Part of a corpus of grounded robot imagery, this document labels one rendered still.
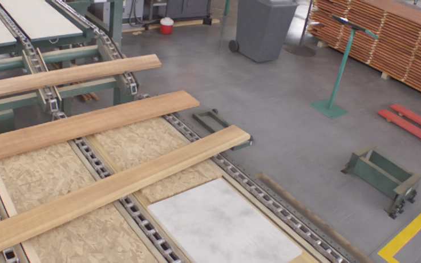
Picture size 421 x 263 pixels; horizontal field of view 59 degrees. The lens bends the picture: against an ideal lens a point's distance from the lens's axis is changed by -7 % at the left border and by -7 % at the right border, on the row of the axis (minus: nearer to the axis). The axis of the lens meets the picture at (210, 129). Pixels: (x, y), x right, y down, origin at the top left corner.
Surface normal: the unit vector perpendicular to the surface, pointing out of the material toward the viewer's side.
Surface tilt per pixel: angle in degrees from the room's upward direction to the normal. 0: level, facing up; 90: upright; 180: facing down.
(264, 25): 94
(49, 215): 0
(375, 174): 90
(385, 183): 90
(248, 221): 0
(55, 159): 0
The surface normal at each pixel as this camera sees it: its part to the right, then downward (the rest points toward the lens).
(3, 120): 0.62, 0.49
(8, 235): 0.14, -0.84
